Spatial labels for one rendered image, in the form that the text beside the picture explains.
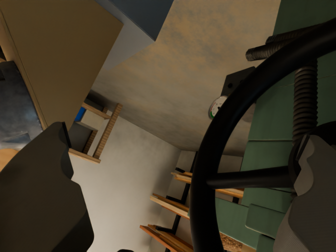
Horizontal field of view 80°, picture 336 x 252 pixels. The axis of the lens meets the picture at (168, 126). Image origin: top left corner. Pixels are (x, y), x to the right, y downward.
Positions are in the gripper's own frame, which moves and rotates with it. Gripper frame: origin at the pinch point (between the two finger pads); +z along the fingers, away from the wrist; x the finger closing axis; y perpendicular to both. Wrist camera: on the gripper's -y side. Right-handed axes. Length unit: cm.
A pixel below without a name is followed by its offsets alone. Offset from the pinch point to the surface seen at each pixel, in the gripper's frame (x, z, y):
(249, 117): 19.0, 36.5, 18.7
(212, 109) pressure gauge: 8.1, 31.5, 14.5
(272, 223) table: 11.3, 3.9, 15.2
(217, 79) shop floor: 30, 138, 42
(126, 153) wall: -81, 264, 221
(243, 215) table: 12.7, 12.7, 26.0
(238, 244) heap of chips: 14.3, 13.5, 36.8
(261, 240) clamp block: 10.2, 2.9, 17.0
